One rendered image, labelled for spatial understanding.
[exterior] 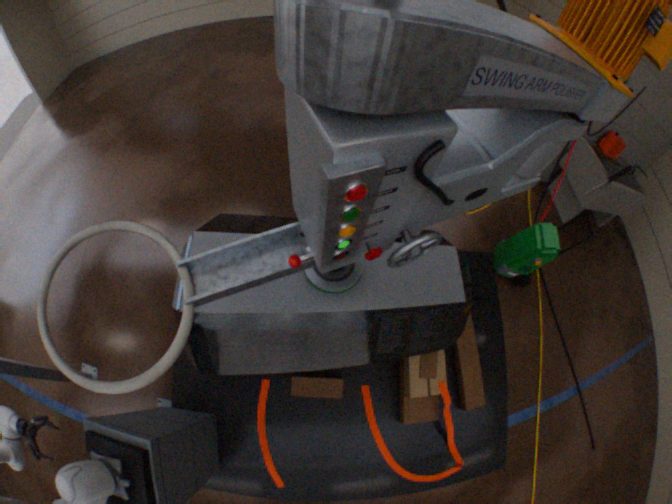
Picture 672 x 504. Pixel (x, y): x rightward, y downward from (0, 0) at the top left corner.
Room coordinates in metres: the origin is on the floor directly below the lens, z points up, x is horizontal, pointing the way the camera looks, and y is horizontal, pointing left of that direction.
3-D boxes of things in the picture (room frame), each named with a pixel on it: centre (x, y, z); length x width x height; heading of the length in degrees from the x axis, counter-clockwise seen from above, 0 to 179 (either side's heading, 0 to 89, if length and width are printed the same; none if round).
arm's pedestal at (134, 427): (-0.72, 0.69, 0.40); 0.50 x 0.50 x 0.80; 13
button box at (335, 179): (0.23, 0.00, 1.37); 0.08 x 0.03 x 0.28; 123
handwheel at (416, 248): (0.33, -0.16, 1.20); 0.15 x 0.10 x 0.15; 123
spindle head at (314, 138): (0.41, -0.07, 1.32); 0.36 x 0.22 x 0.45; 123
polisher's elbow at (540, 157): (0.72, -0.55, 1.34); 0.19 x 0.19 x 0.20
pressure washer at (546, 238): (1.00, -1.48, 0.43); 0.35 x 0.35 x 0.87; 85
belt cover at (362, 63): (0.55, -0.29, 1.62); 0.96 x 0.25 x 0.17; 123
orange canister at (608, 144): (2.27, -2.77, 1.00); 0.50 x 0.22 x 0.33; 103
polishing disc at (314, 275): (0.36, 0.00, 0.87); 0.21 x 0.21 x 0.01
